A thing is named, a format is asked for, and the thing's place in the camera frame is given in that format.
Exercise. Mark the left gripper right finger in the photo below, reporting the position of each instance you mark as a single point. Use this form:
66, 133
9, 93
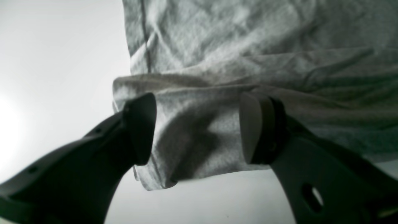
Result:
323, 182

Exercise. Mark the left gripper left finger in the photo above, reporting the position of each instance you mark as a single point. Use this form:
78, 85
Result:
75, 183

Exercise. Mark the light grey T-shirt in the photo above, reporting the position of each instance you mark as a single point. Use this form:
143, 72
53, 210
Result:
333, 64

